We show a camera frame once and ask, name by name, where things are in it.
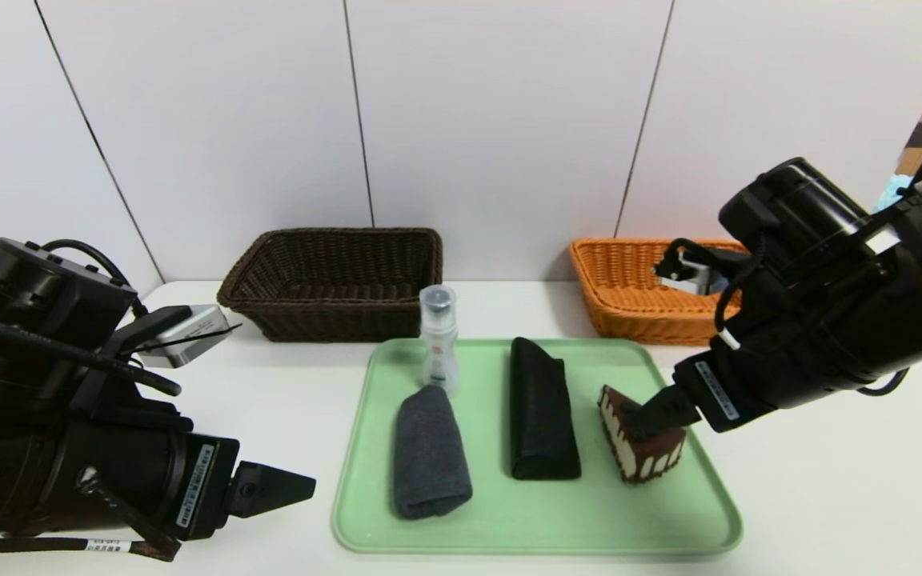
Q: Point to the orange wicker basket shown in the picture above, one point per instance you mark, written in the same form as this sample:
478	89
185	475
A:
629	296

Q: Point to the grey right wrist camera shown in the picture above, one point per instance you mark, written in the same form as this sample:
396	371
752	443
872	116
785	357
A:
693	276

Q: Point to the grey folded towel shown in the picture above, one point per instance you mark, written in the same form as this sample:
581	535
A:
429	456

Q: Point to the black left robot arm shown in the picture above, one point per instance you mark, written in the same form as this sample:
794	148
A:
29	448

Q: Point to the black folded cloth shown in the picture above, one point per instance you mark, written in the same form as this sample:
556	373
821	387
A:
541	416

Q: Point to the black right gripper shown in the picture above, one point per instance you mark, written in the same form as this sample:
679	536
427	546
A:
711	395

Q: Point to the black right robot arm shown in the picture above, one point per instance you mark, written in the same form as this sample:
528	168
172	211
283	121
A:
837	304

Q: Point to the chocolate cake slice toy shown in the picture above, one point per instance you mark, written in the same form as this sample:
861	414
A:
641	460

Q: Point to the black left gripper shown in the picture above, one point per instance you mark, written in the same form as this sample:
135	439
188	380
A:
206	486

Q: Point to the clear spray bottle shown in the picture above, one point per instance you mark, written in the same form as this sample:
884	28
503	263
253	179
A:
438	336

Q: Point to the dark brown wicker basket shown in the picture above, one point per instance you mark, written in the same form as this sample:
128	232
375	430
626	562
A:
333	280

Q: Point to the light green plastic tray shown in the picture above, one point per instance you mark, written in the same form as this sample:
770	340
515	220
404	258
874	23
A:
605	512

